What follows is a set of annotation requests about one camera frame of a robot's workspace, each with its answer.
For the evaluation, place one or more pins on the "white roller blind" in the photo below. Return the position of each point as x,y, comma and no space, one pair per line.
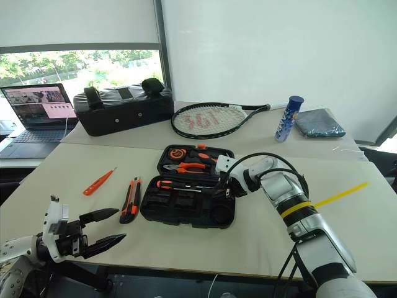
77,21

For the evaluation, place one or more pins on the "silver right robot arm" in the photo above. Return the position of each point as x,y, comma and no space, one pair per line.
316,242

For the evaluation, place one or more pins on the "clear plastic wrapper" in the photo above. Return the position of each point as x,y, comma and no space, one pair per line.
350,152

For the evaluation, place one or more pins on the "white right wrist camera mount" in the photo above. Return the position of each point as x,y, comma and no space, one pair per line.
224,164

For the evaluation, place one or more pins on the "orange black tape measure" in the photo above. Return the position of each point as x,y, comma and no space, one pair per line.
177,154

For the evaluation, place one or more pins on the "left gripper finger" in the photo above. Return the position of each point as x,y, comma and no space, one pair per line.
99,214
104,243

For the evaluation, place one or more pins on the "dark chair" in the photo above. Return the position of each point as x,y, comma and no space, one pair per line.
383,164

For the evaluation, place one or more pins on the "black tennis racket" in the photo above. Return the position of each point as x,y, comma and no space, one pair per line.
211,121

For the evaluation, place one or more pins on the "black plastic tool case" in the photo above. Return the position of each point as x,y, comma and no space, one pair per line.
173,214

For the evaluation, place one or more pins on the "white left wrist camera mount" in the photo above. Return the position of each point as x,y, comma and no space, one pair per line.
51,217

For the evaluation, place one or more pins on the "blue capped bottle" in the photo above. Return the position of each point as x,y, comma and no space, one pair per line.
287,121

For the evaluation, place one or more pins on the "grey window frame post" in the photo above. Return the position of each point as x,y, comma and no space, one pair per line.
162,46

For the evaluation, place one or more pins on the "blue grey folded cloth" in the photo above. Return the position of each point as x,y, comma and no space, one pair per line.
319,124

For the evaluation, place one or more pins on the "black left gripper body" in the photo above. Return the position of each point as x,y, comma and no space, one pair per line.
68,239

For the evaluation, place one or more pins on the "small white box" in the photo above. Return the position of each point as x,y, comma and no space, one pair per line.
7,126

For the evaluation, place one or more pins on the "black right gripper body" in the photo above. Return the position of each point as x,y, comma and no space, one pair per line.
237,189

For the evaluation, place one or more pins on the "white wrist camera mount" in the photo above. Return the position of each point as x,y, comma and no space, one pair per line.
224,164
51,217

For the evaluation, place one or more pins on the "black padded bag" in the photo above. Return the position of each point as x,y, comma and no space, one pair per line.
124,111

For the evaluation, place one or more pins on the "orange black slim screwdriver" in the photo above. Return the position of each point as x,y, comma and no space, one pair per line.
164,184

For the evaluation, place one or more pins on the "yellow plastic strip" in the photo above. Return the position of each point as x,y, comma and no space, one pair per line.
341,194

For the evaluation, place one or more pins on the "grey rounded shape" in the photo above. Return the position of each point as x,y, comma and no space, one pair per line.
227,295

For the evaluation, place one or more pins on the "orange black utility knife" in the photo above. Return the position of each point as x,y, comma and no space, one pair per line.
130,205

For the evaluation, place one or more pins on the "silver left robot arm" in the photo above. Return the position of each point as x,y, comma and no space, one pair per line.
12,248

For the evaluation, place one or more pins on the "orange voltage tester pen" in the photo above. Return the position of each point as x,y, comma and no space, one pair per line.
97,183

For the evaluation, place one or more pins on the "dark laptop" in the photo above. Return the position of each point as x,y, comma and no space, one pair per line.
34,124

